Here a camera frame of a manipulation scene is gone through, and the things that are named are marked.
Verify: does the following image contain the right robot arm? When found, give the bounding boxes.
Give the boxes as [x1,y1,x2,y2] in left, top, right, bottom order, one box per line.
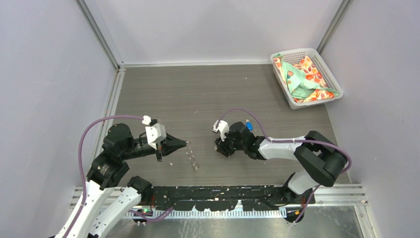
[212,120,349,204]

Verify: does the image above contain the purple cable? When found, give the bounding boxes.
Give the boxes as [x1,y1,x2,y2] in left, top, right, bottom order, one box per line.
[214,108,352,224]
[62,115,152,238]

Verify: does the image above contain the white plastic basket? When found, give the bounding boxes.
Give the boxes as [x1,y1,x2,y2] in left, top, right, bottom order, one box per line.
[270,48,344,110]

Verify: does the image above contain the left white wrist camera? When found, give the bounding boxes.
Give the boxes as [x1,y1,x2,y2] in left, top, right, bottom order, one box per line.
[145,123,166,150]

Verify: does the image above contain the blue key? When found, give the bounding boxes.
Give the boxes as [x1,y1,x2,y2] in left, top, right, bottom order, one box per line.
[246,119,253,131]

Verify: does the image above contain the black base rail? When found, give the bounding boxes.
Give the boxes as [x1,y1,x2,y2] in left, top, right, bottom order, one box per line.
[140,185,315,211]

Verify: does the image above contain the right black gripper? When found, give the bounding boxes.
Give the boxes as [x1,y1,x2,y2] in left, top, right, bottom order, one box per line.
[215,128,247,157]

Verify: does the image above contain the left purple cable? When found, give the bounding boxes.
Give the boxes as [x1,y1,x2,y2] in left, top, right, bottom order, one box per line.
[62,115,152,238]

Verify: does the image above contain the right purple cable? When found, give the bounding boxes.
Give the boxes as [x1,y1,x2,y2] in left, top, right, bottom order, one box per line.
[214,108,352,224]

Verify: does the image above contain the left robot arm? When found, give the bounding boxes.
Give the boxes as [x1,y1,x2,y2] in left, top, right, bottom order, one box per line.
[56,120,188,238]

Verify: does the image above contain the floral patterned cloth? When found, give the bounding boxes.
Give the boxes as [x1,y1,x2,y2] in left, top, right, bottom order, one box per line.
[273,54,340,103]

